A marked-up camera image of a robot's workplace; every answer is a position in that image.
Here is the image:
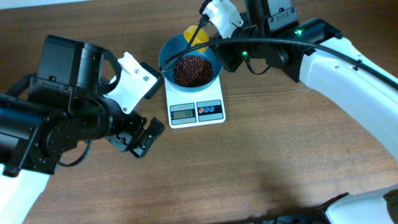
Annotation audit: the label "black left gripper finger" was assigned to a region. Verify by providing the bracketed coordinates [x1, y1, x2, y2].
[140, 62, 164, 100]
[129, 117, 165, 159]

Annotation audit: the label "yellow plastic measuring scoop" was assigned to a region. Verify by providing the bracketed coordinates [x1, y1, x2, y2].
[183, 26, 210, 47]

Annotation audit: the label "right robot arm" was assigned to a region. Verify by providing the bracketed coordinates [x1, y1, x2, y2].
[200, 0, 397, 157]

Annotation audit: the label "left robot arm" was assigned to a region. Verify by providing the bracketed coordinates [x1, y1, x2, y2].
[1, 35, 165, 223]

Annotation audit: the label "red beans in bowl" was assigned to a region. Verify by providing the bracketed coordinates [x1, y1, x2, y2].
[173, 55, 213, 87]

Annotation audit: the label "white digital kitchen scale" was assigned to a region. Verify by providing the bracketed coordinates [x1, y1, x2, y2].
[165, 77, 226, 129]

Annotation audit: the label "blue plastic bowl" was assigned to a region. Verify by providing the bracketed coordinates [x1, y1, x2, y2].
[159, 34, 222, 86]

